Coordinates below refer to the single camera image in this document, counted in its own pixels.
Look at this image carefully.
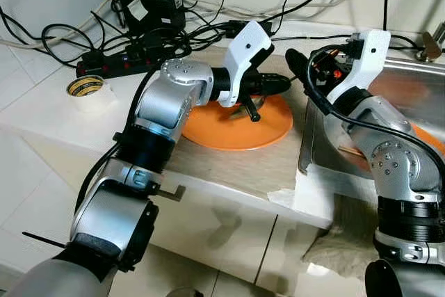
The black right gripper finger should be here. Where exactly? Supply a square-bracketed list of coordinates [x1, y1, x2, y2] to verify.
[286, 48, 315, 99]

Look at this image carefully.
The orange plastic plate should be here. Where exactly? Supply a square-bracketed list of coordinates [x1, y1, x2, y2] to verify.
[182, 95, 294, 152]

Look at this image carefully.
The orange plastic bowl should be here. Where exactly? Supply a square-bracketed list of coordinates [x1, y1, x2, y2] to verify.
[410, 123, 445, 157]

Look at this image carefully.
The beige counter mat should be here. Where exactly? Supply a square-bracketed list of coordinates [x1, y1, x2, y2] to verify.
[163, 47, 327, 197]

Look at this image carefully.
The stainless steel sink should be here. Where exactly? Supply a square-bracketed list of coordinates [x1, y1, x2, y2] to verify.
[299, 50, 445, 193]

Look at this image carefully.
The metal faucet pipe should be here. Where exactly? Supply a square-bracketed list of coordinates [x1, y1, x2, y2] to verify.
[419, 22, 445, 61]

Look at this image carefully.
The white paper towel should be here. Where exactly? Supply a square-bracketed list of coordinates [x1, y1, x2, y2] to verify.
[268, 165, 334, 228]

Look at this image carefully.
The black charger with white label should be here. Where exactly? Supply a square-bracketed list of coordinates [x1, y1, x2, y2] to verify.
[115, 0, 185, 33]

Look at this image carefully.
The wide white cabinet door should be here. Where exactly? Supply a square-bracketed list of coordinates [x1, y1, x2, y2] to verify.
[149, 186, 280, 294]

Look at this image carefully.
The narrow white cabinet door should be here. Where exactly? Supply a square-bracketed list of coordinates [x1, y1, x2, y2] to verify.
[257, 214, 331, 296]

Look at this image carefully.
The black power strip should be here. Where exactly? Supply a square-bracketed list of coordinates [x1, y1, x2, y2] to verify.
[76, 45, 175, 77]

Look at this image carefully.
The beige hanging towel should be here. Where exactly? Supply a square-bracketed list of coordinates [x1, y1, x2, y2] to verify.
[302, 196, 383, 280]

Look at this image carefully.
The white tape roll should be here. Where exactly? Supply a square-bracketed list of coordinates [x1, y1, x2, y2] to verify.
[66, 76, 106, 111]

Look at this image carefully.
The grey robot foot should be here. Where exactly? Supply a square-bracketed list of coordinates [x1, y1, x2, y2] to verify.
[165, 287, 202, 297]

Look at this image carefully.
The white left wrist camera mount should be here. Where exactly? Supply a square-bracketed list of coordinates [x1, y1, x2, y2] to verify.
[224, 21, 274, 108]

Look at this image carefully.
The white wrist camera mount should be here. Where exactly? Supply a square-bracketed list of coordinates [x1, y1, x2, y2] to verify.
[327, 30, 391, 106]
[224, 21, 274, 108]

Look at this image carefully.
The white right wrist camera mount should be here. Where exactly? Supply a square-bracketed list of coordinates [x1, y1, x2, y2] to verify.
[327, 30, 391, 106]

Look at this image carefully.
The metal cabinet handle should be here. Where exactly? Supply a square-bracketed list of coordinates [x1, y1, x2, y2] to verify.
[156, 184, 185, 202]

